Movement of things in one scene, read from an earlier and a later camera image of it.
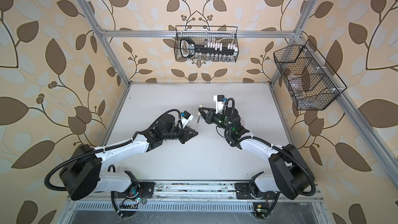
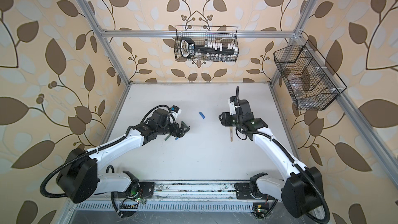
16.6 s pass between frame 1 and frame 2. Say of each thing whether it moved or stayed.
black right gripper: moved
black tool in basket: stayed
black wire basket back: stayed
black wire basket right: stayed
